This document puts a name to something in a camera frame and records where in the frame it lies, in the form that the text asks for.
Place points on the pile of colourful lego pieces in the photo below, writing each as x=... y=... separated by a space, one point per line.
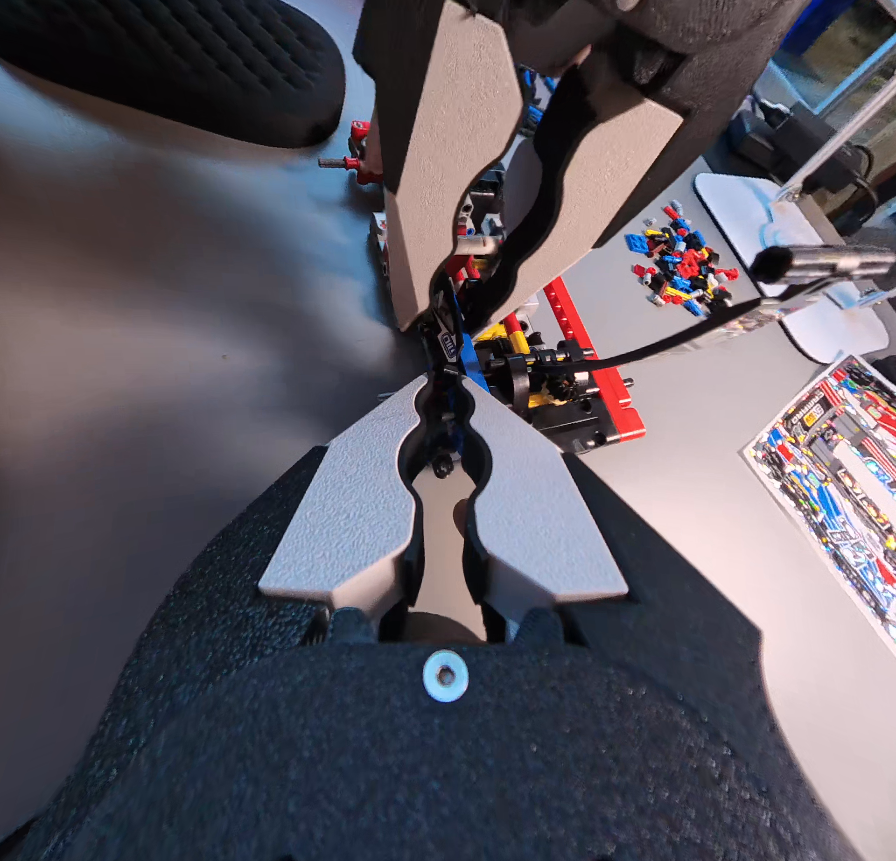
x=682 y=259

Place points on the black wrist rest pad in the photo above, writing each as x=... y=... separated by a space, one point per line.
x=175 y=42

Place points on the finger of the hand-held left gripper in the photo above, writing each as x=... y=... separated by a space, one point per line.
x=616 y=161
x=455 y=119

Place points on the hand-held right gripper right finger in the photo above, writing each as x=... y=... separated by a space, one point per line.
x=546 y=525

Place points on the person's right hand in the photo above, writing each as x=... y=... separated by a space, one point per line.
x=460 y=518

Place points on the lego car chassis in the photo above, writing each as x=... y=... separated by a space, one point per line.
x=588 y=406

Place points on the holographic sticker sheet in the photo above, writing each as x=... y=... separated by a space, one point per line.
x=840 y=469

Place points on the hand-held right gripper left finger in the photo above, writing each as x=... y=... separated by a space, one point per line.
x=343 y=518

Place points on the black power adapter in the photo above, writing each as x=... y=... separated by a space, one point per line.
x=791 y=133

